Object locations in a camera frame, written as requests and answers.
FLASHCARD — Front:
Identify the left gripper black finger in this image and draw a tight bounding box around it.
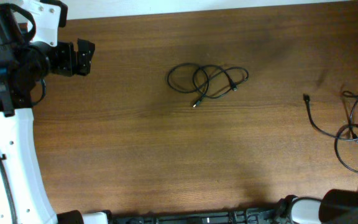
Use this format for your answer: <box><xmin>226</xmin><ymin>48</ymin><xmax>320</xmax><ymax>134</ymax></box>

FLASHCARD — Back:
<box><xmin>77</xmin><ymin>39</ymin><xmax>95</xmax><ymax>58</ymax></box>
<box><xmin>76</xmin><ymin>50</ymin><xmax>92</xmax><ymax>76</ymax></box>

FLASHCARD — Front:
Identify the thin black cable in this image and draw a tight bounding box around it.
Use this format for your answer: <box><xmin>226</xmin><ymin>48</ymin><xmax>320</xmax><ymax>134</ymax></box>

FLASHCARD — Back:
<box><xmin>165</xmin><ymin>62</ymin><xmax>250</xmax><ymax>108</ymax></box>

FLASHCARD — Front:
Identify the thick black USB cable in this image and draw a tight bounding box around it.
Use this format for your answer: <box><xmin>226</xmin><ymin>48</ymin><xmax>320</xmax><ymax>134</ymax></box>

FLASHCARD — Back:
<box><xmin>334</xmin><ymin>88</ymin><xmax>358</xmax><ymax>175</ymax></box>

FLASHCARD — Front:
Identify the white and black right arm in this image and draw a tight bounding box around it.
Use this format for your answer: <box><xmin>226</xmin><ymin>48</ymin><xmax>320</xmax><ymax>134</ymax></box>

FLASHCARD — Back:
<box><xmin>275</xmin><ymin>188</ymin><xmax>358</xmax><ymax>223</ymax></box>

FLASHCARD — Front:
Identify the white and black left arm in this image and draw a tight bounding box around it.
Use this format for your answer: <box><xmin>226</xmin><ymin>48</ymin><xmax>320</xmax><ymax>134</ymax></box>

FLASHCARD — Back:
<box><xmin>0</xmin><ymin>1</ymin><xmax>112</xmax><ymax>223</ymax></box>

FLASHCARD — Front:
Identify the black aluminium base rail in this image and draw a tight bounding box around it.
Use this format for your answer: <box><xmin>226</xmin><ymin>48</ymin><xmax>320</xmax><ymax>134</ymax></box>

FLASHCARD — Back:
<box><xmin>112</xmin><ymin>208</ymin><xmax>291</xmax><ymax>224</ymax></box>

